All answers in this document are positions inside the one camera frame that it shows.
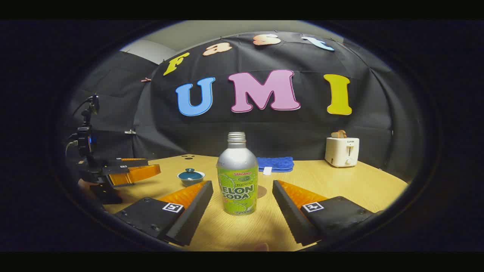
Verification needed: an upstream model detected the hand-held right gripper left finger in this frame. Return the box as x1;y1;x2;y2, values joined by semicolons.
115;181;214;247

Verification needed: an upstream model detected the black backdrop cloth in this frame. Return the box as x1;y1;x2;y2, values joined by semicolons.
66;31;420;182

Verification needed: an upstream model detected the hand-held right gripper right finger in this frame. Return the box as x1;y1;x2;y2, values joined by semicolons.
272;180;384;247

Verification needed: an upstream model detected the pale green teacup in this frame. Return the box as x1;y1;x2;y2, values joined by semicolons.
178;171;206;187

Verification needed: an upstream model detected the folded blue towel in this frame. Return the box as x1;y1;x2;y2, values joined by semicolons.
256;156;295;173

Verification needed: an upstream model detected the white toaster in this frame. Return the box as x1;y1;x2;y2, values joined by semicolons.
325;137;360;168

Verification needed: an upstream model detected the silver green water bottle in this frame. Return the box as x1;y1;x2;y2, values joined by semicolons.
216;132;259;216

